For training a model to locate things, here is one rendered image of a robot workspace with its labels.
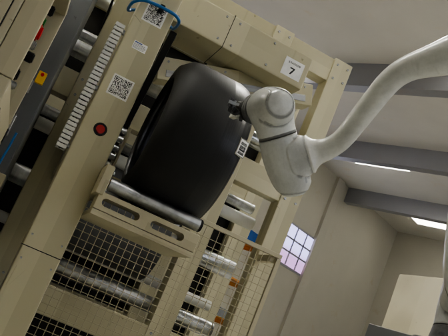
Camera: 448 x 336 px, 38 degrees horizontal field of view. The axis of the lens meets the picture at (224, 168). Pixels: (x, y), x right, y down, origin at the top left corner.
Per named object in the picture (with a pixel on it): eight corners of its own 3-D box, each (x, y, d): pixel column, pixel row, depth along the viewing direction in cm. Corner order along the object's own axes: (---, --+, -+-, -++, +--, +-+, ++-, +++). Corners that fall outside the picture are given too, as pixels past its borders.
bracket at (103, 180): (95, 191, 205) (108, 163, 207) (80, 199, 243) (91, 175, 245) (105, 196, 206) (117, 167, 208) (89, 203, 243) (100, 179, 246)
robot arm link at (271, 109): (238, 95, 175) (251, 142, 177) (255, 89, 160) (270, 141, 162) (275, 84, 178) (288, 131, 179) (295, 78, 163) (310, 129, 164)
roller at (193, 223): (108, 176, 215) (102, 188, 214) (109, 175, 211) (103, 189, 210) (202, 220, 223) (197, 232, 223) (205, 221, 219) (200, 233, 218)
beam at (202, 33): (171, 18, 258) (185, -14, 262) (156, 37, 282) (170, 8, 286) (301, 90, 273) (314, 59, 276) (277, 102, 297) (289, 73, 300)
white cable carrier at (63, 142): (55, 144, 215) (117, 21, 226) (54, 146, 220) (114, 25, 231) (68, 150, 216) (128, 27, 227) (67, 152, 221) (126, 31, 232)
